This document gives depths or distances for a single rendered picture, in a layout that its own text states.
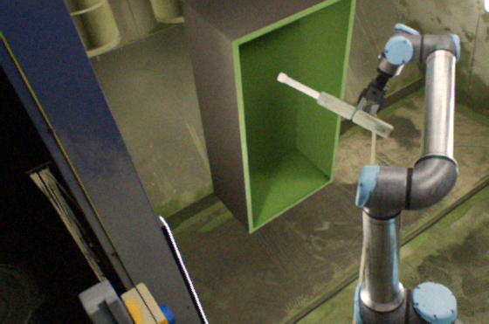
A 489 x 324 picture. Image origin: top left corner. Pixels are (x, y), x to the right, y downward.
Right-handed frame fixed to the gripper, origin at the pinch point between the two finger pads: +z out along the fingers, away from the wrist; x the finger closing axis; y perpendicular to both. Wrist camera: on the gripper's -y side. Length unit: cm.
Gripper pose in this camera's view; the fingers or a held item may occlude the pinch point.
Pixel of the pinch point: (362, 118)
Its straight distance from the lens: 193.0
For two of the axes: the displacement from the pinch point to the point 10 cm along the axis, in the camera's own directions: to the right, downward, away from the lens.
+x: -8.7, -4.7, 1.3
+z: -3.5, 7.9, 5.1
